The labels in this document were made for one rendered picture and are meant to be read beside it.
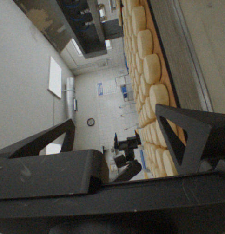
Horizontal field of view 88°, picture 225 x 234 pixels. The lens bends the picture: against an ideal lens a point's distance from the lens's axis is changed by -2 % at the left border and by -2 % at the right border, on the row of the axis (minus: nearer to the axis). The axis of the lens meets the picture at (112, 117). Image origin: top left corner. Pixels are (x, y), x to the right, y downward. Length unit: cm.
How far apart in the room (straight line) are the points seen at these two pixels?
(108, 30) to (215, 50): 78
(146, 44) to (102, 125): 449
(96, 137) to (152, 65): 448
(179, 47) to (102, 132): 444
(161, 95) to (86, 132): 467
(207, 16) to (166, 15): 7
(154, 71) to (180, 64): 6
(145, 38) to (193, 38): 8
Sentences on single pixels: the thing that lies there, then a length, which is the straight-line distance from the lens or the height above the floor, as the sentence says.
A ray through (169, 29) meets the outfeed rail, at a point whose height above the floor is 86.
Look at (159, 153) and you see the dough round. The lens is 27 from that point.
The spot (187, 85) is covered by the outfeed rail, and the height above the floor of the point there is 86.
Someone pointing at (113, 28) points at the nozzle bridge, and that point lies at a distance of 98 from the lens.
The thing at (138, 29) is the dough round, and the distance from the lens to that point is 30.
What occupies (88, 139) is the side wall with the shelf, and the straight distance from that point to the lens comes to 475.
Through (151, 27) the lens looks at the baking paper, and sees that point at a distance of 26.
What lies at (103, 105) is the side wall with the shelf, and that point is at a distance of 495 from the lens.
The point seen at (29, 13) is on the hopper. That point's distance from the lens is 76.
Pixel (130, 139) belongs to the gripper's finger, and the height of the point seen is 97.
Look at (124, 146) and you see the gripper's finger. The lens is 64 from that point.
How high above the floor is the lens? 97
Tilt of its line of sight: 6 degrees up
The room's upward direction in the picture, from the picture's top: 100 degrees counter-clockwise
